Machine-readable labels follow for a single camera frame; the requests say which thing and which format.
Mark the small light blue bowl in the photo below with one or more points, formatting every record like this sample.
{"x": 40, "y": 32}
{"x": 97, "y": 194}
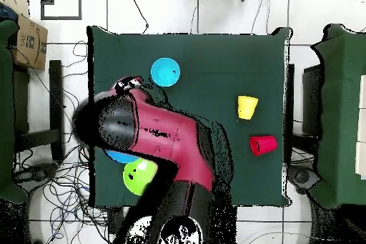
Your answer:
{"x": 165, "y": 72}

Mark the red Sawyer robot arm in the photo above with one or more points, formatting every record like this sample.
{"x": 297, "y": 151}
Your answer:
{"x": 165, "y": 132}

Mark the black metal stand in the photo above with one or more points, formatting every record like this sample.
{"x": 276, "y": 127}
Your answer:
{"x": 56, "y": 83}

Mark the large green bowl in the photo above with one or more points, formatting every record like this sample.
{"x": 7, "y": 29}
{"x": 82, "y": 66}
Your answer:
{"x": 137, "y": 175}

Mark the red cup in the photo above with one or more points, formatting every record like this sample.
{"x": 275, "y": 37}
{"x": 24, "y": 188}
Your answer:
{"x": 264, "y": 145}

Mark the dark green tablecloth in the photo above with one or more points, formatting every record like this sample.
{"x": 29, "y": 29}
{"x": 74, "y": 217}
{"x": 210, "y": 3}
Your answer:
{"x": 214, "y": 55}

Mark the cardboard box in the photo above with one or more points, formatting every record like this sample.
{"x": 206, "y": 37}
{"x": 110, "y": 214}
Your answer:
{"x": 30, "y": 43}

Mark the large blue bowl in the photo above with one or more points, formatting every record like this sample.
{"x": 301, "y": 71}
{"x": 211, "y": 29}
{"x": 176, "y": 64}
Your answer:
{"x": 121, "y": 156}

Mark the orange-yellow cup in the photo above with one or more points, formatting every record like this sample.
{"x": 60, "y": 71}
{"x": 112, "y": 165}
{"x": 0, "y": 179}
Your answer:
{"x": 246, "y": 113}

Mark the green cloth-covered table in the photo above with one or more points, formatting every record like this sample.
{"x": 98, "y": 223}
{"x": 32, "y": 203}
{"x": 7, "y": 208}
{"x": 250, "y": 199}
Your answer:
{"x": 340, "y": 112}
{"x": 5, "y": 112}

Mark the yellow cup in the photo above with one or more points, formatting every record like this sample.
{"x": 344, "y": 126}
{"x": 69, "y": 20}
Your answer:
{"x": 247, "y": 101}

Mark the white box stack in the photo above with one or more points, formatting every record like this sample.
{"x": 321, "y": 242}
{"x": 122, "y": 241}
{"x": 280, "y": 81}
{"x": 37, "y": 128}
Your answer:
{"x": 361, "y": 126}

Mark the black square frame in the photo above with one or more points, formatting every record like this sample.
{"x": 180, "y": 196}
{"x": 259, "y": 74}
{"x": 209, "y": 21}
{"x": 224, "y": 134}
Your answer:
{"x": 61, "y": 18}

